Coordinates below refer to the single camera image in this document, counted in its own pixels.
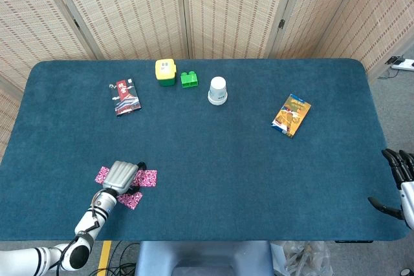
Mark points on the white power strip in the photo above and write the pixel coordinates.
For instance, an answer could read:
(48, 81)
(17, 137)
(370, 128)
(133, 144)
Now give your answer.
(406, 63)

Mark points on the yellow orange snack box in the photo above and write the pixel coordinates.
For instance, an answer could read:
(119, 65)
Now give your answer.
(291, 116)

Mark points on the grey caster wheel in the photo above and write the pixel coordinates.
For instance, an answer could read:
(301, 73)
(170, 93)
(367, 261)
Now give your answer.
(405, 271)

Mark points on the black power plug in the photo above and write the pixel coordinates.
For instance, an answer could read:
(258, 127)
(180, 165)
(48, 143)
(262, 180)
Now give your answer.
(393, 60)

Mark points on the green toy building block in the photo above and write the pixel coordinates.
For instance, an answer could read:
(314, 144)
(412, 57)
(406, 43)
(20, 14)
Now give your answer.
(189, 79)

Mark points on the yellow floor tape strip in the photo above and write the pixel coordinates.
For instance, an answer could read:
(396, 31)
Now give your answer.
(104, 258)

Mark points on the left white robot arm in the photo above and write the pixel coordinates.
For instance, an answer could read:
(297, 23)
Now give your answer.
(93, 218)

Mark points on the woven bamboo folding screen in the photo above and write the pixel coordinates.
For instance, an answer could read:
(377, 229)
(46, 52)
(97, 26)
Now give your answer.
(129, 7)

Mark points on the red patterned cloth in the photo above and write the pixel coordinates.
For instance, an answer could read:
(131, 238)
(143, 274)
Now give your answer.
(131, 201)

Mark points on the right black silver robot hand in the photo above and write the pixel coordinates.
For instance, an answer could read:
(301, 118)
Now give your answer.
(408, 201)

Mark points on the clear plastic bag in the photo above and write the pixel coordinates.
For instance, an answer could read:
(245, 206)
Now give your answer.
(300, 256)

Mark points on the black screen hinge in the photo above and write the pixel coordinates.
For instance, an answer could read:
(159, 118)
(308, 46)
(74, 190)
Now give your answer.
(76, 24)
(281, 24)

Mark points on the teal felt table cover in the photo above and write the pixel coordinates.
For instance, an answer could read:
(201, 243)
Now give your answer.
(226, 159)

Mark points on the black table control panel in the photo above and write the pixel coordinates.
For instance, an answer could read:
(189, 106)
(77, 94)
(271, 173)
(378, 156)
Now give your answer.
(354, 241)

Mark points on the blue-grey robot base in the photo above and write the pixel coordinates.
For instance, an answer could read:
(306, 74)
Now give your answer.
(203, 256)

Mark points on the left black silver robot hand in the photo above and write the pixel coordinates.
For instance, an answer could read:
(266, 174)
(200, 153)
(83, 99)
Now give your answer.
(119, 176)

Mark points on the green mini bin yellow lid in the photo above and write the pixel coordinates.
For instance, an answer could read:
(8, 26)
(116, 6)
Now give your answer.
(165, 69)

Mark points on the white paper cup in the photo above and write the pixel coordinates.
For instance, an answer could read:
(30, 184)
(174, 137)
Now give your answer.
(217, 90)

